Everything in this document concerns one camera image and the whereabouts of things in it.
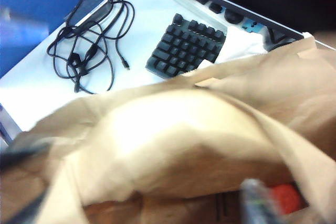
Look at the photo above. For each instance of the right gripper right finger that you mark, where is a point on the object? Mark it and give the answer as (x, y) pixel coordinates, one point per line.
(258, 203)

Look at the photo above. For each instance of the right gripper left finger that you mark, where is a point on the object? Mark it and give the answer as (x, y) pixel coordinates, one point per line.
(31, 208)

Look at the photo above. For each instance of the plastic-wrapped orange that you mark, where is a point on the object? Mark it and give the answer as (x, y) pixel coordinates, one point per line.
(286, 197)

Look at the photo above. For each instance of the printed brown paper bag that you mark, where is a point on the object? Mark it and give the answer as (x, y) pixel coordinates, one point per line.
(170, 134)

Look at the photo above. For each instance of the black mechanical keyboard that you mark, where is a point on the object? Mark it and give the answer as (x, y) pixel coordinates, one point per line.
(183, 45)

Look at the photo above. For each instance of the black power adapter brick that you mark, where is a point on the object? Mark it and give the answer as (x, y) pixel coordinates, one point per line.
(92, 6)

